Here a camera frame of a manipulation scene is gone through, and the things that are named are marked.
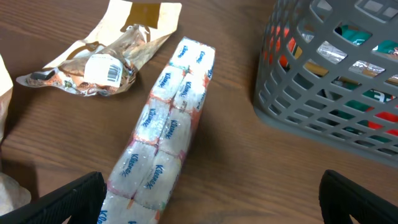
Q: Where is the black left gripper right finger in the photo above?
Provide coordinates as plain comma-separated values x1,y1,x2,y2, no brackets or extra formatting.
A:
318,169,397,224

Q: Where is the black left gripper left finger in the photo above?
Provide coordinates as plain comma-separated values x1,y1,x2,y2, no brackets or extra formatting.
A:
1,172,106,224

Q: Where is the Kleenex tissue multipack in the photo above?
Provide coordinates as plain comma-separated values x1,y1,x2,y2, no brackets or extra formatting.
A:
97,37,216,224

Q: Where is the cream paper snack pouch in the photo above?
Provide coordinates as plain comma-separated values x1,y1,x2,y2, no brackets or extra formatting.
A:
0,54,32,216

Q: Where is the orange cracker packet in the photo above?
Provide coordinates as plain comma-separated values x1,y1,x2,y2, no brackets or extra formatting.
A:
262,25,397,77

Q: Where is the green Nescafe coffee bag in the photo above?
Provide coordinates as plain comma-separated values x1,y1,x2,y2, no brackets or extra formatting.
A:
319,25,397,156

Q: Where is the brown cookie snack pouch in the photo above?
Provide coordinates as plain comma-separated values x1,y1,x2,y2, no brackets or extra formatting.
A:
17,0,182,96

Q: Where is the grey plastic slotted basket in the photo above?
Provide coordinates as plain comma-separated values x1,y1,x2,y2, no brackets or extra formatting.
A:
254,0,397,167

